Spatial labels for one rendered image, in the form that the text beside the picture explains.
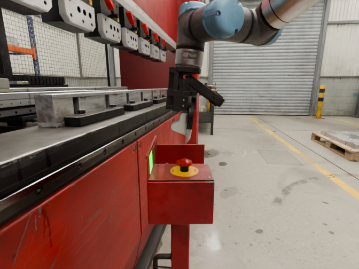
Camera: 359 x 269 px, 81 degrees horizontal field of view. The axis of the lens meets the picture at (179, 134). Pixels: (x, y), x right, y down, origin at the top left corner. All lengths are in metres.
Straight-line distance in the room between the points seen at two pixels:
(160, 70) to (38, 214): 2.00
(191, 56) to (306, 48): 7.65
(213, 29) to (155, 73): 1.88
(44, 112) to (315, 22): 8.09
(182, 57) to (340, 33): 8.19
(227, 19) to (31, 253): 0.58
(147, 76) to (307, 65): 6.46
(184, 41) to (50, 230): 0.52
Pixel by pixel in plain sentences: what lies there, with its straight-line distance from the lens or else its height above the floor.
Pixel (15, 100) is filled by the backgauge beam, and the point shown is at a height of 0.94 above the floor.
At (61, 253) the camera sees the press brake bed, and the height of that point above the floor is 0.63.
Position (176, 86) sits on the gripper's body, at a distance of 0.58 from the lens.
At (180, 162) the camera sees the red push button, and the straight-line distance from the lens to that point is 0.53.
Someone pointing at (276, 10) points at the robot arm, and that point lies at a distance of 0.54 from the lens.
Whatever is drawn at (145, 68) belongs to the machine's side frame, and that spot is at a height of 1.18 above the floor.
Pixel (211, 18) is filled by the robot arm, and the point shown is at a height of 1.12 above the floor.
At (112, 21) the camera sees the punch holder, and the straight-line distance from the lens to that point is 1.00.
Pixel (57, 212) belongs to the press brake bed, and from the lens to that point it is 0.55.
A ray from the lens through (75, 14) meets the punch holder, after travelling 0.79.
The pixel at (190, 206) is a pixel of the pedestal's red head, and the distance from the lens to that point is 0.53.
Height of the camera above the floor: 0.99
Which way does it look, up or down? 13 degrees down
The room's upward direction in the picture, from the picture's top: straight up
